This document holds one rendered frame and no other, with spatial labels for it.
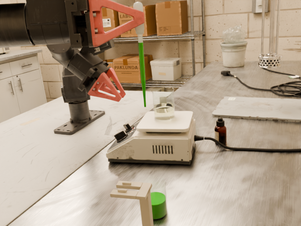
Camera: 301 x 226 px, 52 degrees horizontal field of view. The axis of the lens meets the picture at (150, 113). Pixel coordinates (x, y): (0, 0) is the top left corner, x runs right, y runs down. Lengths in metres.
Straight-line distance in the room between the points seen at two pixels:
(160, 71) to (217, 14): 0.75
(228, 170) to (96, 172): 0.29
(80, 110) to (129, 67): 2.04
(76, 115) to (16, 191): 0.37
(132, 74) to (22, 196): 2.41
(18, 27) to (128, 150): 0.39
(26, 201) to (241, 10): 2.67
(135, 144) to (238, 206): 0.26
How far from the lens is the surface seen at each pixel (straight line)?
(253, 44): 3.07
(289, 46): 3.06
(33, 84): 3.70
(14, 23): 0.45
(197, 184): 0.64
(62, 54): 0.75
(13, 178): 0.78
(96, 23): 0.44
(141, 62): 0.46
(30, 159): 0.86
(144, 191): 0.40
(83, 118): 1.01
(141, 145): 0.70
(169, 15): 2.85
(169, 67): 2.95
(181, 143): 0.68
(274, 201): 0.61
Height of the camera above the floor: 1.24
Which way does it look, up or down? 19 degrees down
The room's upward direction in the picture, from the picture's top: 5 degrees counter-clockwise
